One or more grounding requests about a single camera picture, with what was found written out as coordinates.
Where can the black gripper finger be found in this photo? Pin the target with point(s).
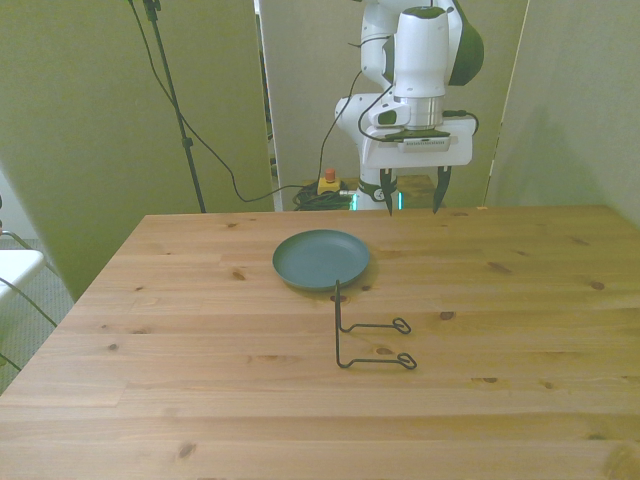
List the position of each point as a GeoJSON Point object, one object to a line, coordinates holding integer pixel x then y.
{"type": "Point", "coordinates": [442, 187]}
{"type": "Point", "coordinates": [389, 190]}

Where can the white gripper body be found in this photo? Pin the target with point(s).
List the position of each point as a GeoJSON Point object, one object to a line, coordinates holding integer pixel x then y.
{"type": "Point", "coordinates": [420, 159]}

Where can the teal round plate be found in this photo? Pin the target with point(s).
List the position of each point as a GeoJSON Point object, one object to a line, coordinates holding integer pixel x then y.
{"type": "Point", "coordinates": [320, 257]}

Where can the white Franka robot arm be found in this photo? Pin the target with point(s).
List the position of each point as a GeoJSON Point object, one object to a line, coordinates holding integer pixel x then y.
{"type": "Point", "coordinates": [420, 55]}

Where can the yellow emergency stop button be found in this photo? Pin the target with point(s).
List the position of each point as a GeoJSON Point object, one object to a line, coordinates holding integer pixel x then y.
{"type": "Point", "coordinates": [329, 184]}

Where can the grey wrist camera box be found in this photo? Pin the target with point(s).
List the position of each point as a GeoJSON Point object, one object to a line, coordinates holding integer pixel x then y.
{"type": "Point", "coordinates": [425, 144]}

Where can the black camera stand pole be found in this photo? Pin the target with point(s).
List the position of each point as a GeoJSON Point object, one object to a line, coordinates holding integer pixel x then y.
{"type": "Point", "coordinates": [172, 95]}

